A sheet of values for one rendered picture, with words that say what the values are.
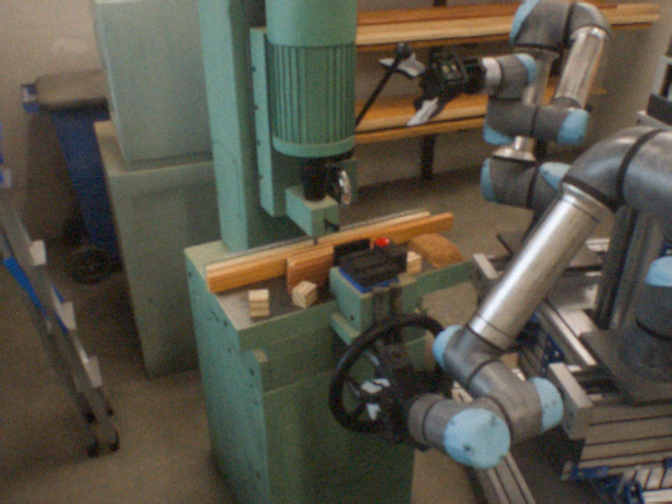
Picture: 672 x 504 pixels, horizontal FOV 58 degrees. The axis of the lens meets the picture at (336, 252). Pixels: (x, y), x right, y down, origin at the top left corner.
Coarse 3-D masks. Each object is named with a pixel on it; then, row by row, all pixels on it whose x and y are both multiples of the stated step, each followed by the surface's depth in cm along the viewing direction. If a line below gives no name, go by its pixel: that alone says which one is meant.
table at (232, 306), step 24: (432, 264) 145; (456, 264) 145; (240, 288) 136; (264, 288) 136; (432, 288) 144; (216, 312) 135; (240, 312) 127; (288, 312) 127; (312, 312) 130; (336, 312) 133; (240, 336) 123; (264, 336) 126; (288, 336) 129
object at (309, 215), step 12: (288, 192) 141; (300, 192) 140; (288, 204) 143; (300, 204) 136; (312, 204) 134; (324, 204) 134; (336, 204) 135; (300, 216) 138; (312, 216) 133; (324, 216) 134; (336, 216) 136; (312, 228) 134; (324, 228) 136
